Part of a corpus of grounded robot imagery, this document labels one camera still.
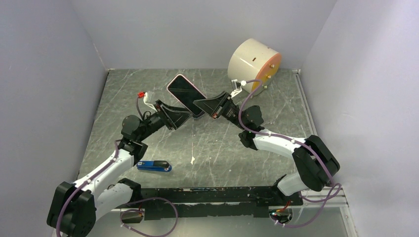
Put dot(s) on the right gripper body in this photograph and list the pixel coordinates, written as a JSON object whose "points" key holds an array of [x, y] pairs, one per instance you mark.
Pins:
{"points": [[228, 110]]}

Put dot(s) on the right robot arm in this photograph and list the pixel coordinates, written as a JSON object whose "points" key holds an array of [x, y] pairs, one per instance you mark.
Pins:
{"points": [[315, 163]]}

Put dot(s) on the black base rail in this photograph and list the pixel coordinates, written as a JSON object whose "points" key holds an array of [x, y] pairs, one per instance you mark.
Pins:
{"points": [[255, 201]]}

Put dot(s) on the blue black stapler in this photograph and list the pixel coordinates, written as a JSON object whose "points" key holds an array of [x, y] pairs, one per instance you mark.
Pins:
{"points": [[154, 165]]}

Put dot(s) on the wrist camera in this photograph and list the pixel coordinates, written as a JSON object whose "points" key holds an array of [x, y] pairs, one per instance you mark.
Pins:
{"points": [[148, 99], [236, 88]]}

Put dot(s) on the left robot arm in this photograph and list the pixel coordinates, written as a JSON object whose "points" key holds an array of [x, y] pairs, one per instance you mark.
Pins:
{"points": [[77, 206]]}

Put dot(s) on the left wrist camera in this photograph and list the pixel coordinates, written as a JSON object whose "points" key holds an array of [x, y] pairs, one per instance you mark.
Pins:
{"points": [[148, 99]]}

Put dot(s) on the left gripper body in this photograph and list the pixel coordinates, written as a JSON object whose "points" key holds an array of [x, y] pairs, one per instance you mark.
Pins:
{"points": [[161, 113]]}

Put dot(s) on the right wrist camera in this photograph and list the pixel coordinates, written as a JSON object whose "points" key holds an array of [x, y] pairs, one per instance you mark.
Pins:
{"points": [[236, 88]]}

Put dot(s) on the dark blue-edged phone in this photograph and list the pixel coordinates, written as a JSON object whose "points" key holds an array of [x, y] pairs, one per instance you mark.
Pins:
{"points": [[199, 115]]}

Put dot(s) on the cream cylindrical drawer box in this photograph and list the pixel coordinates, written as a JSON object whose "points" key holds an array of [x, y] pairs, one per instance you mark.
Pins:
{"points": [[254, 60]]}

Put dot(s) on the pink phone case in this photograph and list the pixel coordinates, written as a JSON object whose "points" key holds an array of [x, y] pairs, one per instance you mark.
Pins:
{"points": [[176, 78]]}

